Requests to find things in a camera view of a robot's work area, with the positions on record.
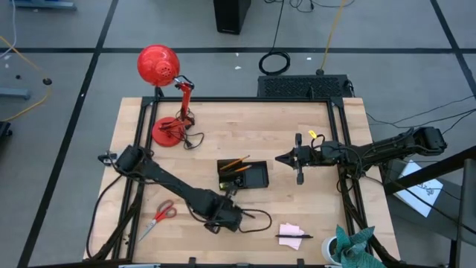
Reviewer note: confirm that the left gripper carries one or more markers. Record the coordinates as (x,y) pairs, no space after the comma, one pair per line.
(221,212)

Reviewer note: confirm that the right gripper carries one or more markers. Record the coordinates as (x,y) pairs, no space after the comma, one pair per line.
(310,156)

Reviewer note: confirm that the black mesh desk organizer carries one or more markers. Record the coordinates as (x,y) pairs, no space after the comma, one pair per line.
(258,178)

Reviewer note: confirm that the black binder clip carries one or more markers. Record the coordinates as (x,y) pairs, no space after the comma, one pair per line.
(236,182)
(241,182)

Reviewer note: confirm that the small yellow block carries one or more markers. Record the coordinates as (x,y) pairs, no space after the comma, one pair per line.
(223,183)

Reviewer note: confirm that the orange pencil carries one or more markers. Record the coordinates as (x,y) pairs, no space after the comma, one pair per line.
(235,162)
(243,168)

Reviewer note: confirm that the pink sticky note pad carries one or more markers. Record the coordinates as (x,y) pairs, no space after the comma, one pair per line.
(288,243)

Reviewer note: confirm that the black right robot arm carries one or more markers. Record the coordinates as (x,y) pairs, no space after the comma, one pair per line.
(390,147)

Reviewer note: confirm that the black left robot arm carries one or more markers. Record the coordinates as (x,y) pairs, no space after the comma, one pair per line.
(167,182)

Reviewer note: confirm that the black vented computer case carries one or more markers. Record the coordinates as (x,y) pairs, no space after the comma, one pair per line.
(297,86)

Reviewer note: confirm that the white plant pot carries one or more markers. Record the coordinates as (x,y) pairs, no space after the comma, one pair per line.
(327,251)

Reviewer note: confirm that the green leafy plant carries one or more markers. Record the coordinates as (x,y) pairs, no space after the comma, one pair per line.
(353,249)

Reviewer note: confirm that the black slanted metal beam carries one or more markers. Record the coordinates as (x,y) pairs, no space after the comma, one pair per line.
(427,173)

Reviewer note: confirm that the white printed paper sheet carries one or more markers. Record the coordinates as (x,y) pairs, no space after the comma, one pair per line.
(427,197)

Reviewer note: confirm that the black computer tower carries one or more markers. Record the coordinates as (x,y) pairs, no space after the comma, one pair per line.
(230,16)

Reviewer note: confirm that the red desk lamp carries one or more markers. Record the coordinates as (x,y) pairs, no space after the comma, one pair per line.
(158,65)

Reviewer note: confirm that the black caster wheel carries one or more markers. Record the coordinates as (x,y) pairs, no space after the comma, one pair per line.
(3,130)

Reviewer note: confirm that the grey metal stand foot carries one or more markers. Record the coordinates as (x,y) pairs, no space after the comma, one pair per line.
(15,93)
(44,5)

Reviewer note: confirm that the grey table camera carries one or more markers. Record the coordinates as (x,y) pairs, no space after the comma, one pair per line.
(241,265)

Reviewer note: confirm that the dark grey metal post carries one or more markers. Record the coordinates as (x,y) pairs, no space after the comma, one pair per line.
(468,208)

